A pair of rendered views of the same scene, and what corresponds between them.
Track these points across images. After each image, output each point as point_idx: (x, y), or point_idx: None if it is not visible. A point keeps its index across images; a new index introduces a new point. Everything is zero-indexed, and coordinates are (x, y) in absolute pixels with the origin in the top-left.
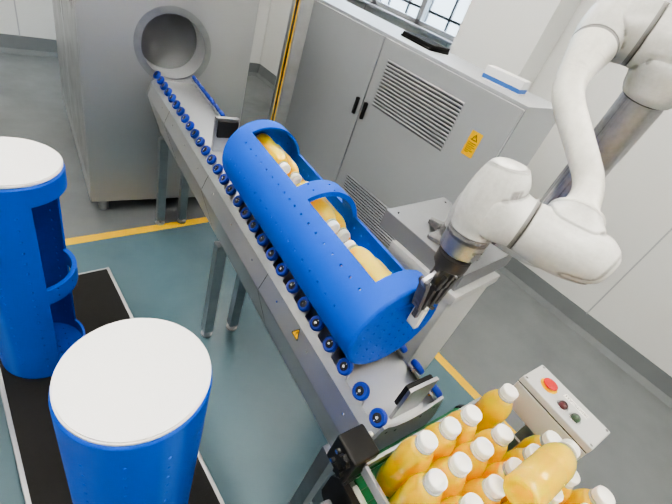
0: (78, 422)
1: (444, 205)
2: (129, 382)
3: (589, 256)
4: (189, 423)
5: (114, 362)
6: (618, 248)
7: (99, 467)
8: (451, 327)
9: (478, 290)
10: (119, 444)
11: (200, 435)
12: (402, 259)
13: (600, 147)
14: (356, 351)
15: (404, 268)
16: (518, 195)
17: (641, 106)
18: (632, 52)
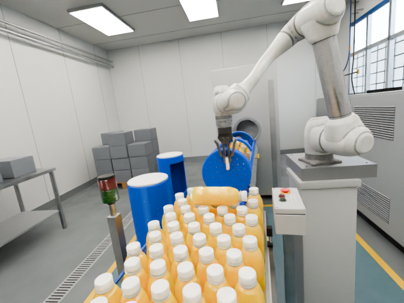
0: (129, 181)
1: None
2: (144, 179)
3: (223, 97)
4: (147, 187)
5: (146, 177)
6: (235, 90)
7: (130, 196)
8: (342, 226)
9: (334, 186)
10: (131, 185)
11: (160, 208)
12: (288, 175)
13: (318, 70)
14: (208, 181)
15: (291, 180)
16: (217, 92)
17: (314, 44)
18: (296, 30)
